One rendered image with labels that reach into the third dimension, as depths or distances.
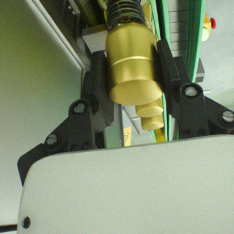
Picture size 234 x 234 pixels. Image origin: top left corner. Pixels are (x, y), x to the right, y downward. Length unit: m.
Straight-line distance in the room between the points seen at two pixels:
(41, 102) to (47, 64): 0.06
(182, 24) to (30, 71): 0.40
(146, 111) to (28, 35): 0.18
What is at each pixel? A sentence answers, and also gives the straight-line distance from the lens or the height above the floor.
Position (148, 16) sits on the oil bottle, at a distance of 0.22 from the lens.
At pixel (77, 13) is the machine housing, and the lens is 0.57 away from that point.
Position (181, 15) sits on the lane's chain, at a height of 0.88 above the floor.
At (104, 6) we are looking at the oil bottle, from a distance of 0.20.
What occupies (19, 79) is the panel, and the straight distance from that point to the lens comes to 0.22.
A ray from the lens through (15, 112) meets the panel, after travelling 0.20.
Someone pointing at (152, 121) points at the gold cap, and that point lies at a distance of 0.27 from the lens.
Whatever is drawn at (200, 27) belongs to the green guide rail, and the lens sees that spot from 0.42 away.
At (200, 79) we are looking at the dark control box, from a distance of 0.87.
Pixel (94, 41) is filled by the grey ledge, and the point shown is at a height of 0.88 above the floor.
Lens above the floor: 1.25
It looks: 22 degrees down
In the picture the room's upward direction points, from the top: 176 degrees clockwise
